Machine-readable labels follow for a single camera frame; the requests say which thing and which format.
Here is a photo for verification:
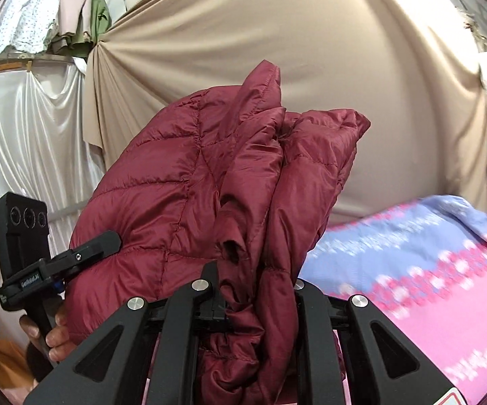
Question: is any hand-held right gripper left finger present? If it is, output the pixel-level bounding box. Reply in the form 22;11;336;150
24;261;232;405

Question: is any maroon quilted jacket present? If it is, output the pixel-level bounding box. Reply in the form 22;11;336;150
64;60;371;405

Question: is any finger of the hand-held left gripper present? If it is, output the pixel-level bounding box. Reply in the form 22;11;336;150
50;230;123;281

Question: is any orange cloth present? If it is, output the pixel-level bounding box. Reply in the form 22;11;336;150
0;340;36;389

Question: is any white dotted hanging shirt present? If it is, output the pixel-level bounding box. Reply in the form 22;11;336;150
0;0;62;55

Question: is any person's left hand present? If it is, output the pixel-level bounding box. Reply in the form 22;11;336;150
18;303;78;364

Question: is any pale pink hanging garment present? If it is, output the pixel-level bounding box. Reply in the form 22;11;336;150
51;0;96;47

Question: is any green hanging garment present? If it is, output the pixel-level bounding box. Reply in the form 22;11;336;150
71;0;113;59

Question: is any white satin curtain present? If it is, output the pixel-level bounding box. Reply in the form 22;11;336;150
0;60;108;256

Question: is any metal clothes rail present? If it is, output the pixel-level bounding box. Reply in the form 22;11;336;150
0;52;84;67

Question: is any pink and blue printed blanket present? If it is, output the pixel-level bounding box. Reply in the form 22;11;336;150
296;194;487;405

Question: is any beige draped curtain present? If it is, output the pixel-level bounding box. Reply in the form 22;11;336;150
83;0;487;228

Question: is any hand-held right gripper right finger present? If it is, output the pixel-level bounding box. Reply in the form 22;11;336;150
293;277;469;405

